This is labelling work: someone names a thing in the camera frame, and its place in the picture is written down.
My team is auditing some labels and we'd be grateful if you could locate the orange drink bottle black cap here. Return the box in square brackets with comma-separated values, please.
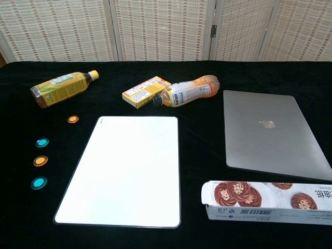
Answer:
[152, 74, 220, 107]

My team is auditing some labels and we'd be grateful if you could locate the black velvet tablecloth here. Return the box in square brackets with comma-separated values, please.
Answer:
[0, 61, 332, 249]

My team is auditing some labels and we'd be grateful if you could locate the baking paper box cookie print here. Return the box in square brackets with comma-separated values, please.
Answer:
[200, 181, 332, 226]

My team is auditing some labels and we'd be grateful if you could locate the tea bottle yellow cap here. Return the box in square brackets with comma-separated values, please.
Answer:
[30, 70, 100, 109]

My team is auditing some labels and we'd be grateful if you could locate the woven bamboo folding screen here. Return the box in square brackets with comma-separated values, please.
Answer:
[0, 0, 332, 63]

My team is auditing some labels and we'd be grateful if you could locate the yellow drink carton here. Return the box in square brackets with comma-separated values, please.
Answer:
[121, 75, 172, 109]

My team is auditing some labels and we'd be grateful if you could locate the silver closed laptop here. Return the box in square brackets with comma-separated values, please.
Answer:
[223, 89, 332, 182]

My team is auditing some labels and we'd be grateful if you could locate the white board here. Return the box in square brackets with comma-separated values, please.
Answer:
[53, 115, 182, 229]

